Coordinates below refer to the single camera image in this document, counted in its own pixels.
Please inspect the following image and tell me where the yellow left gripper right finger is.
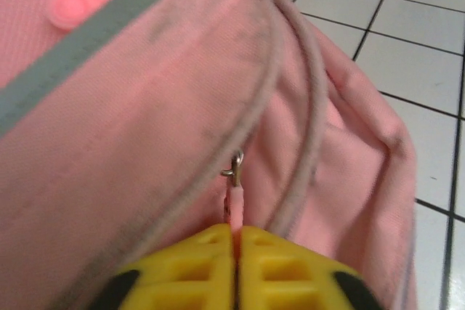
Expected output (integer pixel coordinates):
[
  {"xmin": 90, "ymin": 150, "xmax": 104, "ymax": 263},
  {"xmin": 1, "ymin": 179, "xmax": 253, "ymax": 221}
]
[{"xmin": 236, "ymin": 225, "xmax": 379, "ymax": 310}]

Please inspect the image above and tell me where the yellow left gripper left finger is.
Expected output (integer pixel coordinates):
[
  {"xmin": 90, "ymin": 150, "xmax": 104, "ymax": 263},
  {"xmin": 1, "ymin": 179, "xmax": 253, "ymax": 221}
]
[{"xmin": 89, "ymin": 223, "xmax": 235, "ymax": 310}]

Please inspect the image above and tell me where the pink student backpack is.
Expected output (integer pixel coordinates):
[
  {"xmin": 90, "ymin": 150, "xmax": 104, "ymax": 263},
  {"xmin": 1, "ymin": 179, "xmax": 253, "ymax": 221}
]
[{"xmin": 0, "ymin": 0, "xmax": 419, "ymax": 310}]

